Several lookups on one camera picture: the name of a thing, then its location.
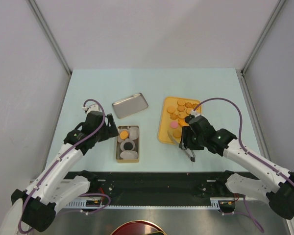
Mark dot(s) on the yellow cookie tray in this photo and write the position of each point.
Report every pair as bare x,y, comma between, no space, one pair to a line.
174,109

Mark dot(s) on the white paper cupcake liner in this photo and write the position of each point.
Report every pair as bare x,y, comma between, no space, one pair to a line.
129,155

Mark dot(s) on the white cable duct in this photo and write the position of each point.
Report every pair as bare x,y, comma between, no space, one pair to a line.
92,204

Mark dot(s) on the orange round cookie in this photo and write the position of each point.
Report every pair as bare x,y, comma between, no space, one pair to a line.
177,133

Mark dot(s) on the yellow cookie tin box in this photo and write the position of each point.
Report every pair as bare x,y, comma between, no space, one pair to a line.
134,134

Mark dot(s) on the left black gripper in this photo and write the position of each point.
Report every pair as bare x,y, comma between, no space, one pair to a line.
110,131

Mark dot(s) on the silver tin lid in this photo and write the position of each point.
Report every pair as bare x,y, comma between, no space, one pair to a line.
130,105

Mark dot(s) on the left aluminium frame post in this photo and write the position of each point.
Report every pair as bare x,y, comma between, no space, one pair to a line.
39,16

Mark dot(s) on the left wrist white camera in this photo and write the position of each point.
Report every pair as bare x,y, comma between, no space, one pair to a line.
93,107

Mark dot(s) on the right aluminium frame post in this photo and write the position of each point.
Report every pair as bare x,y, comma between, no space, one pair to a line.
264,33

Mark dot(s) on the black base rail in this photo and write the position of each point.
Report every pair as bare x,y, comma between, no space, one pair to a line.
164,188

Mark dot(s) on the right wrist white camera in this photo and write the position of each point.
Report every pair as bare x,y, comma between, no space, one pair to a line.
194,114

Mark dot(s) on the metal tongs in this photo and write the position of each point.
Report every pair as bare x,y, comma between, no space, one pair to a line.
189,153

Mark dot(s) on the pink round cookie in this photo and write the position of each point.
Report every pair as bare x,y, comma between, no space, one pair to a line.
174,125

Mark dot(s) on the wrist white camera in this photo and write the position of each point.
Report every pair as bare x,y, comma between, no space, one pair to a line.
194,114
93,107

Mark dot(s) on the dark red round object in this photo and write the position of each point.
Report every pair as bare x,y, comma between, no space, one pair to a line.
138,227

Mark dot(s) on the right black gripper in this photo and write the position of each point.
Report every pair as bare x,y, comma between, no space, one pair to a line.
186,134

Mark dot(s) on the black cookie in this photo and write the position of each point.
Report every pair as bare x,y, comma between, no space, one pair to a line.
128,146

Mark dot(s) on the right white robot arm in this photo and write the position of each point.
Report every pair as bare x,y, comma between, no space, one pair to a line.
274,185

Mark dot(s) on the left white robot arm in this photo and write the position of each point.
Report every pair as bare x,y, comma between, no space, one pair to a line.
38,205

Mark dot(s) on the aluminium frame post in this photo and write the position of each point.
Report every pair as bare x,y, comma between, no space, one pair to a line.
39,16
264,33

